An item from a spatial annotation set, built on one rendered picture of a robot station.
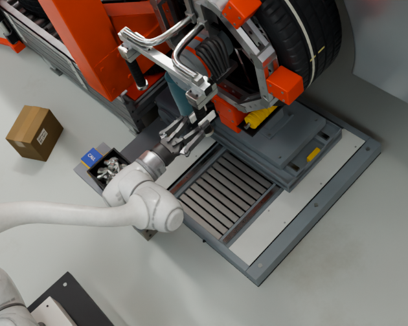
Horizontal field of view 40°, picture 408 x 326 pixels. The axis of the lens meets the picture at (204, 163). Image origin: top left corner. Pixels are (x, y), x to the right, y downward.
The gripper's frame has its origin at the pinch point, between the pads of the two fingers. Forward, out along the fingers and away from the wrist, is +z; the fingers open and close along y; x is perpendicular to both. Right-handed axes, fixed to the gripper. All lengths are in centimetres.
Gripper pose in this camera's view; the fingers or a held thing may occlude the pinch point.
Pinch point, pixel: (203, 116)
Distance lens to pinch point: 180.7
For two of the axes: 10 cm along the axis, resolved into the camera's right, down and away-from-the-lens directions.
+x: -2.1, -5.2, -8.3
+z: 6.9, -6.8, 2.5
